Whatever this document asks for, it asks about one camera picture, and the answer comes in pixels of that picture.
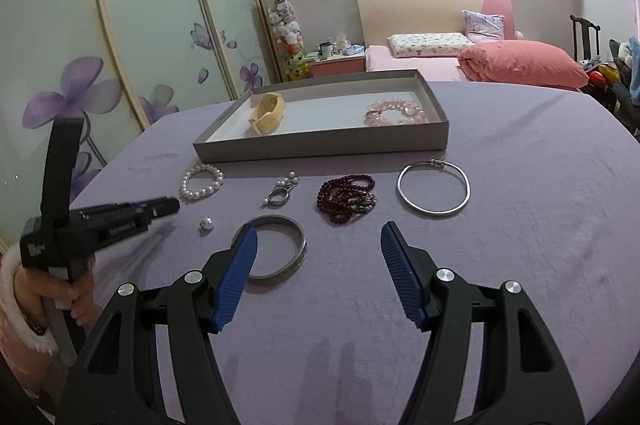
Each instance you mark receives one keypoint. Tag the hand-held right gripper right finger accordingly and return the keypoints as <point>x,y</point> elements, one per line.
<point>400,275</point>

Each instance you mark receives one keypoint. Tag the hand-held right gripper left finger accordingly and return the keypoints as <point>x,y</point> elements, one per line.
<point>235,280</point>

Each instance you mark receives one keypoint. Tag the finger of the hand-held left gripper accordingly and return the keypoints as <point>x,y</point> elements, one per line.
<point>160,206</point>

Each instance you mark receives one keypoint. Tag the wide silver bangle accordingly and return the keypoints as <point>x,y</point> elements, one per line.
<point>270,276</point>

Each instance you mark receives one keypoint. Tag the single pearl earring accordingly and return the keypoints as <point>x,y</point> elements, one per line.
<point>207,223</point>

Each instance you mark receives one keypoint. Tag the thin silver bangle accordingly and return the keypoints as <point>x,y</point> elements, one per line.
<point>435,163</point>

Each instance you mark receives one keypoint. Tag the grey shallow tray box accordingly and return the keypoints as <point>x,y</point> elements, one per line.
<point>325,115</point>

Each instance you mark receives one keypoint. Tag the person's left hand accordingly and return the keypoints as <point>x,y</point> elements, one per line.
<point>50,291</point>

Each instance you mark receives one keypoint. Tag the yellow wrist watch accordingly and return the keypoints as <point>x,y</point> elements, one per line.
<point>265,115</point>

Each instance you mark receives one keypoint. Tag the floral sliding door wardrobe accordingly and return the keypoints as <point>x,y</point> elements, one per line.
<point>150,5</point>

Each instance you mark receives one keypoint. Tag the pink bed sheet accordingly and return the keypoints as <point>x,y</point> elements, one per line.
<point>415,65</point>

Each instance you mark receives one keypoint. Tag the pink nightstand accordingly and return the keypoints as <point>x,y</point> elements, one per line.
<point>335,66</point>

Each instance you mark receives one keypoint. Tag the plush toy tower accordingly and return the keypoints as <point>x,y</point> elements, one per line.
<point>285,25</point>

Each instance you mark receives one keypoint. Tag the white mug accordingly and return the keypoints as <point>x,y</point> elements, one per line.
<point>327,51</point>

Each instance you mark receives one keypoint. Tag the white printed pillow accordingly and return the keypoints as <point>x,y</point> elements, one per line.
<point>430,45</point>

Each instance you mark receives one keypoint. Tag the tissue box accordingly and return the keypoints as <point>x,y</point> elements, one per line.
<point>342,41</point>

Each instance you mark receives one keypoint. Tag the coral pillow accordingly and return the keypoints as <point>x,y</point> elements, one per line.
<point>520,62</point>

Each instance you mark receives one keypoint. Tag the purple floral pillow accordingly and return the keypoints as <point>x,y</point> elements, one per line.
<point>482,25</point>

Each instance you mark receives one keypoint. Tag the cream and pink headboard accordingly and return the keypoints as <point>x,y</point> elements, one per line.
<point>410,10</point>

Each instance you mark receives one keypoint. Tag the red and yellow toy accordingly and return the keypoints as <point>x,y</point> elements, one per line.
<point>602,76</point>

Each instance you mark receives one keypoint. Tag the dark wooden chair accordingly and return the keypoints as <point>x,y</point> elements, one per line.
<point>582,40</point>

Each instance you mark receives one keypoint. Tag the blue fleece garment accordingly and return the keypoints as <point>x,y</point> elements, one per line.
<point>635,65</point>

